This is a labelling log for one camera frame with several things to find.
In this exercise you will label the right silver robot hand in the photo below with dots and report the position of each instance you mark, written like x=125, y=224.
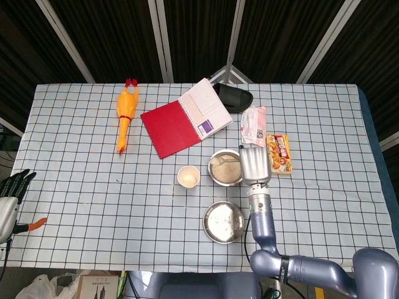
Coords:
x=255, y=165

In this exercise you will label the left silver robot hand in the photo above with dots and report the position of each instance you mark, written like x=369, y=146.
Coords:
x=7, y=215

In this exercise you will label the clear plastic spoon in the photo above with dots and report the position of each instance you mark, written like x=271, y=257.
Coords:
x=218, y=161

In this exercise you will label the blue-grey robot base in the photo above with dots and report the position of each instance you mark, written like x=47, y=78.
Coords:
x=193, y=286

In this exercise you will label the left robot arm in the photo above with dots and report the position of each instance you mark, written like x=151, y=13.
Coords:
x=2, y=249

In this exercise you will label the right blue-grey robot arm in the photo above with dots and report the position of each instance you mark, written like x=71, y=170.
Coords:
x=263, y=227

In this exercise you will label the steel bowl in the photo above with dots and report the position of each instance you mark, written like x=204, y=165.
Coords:
x=226, y=183

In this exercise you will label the steel plate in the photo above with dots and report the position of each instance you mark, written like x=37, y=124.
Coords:
x=223, y=222

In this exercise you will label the white paper cup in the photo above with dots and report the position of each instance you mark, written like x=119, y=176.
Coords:
x=188, y=184

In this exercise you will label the yellow curry box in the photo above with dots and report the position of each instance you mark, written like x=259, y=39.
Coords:
x=282, y=154

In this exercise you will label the white pink plastic packet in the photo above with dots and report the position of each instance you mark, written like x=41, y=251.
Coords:
x=254, y=124

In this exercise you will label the black slipper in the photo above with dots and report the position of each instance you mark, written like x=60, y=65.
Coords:
x=237, y=98

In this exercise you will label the white plastic bag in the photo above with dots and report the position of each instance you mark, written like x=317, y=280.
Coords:
x=40, y=288

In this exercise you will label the blue checkered tablecloth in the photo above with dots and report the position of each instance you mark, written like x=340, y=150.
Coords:
x=93, y=202

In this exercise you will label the red spiral notebook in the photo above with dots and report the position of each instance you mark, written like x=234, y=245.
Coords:
x=168, y=127

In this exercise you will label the white partition base foot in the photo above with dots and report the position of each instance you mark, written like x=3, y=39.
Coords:
x=230, y=73

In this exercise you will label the brown cardboard box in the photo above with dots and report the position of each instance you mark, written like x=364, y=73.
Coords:
x=96, y=286

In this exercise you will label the yellow rubber chicken toy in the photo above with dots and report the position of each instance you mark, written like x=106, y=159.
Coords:
x=127, y=104

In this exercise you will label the white partition frame post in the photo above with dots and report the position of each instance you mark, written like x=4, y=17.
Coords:
x=161, y=40
x=66, y=42
x=325, y=40
x=236, y=31

